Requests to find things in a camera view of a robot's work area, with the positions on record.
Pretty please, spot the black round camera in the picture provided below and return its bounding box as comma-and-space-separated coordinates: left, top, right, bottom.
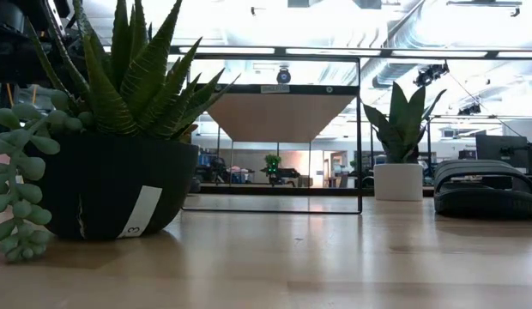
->
275, 66, 293, 86

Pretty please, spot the snake plant in white pot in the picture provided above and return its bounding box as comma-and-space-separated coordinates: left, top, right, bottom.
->
362, 81, 448, 203

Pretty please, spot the succulent plant in black bowl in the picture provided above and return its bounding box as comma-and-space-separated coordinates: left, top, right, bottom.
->
0, 0, 241, 264

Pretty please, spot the wood and black metal shelf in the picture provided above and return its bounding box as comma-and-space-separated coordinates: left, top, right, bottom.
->
181, 54, 364, 215

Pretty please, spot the dark computer monitor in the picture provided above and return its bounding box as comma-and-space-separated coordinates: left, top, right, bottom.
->
475, 134, 529, 171

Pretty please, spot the black rubber slide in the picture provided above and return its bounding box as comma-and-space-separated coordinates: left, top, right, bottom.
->
432, 159, 532, 221

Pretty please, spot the black overhead frame bar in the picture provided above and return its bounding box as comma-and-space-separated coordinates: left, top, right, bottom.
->
102, 44, 532, 60

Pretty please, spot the background robot with green light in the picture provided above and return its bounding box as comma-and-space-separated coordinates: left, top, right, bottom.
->
260, 154, 302, 187

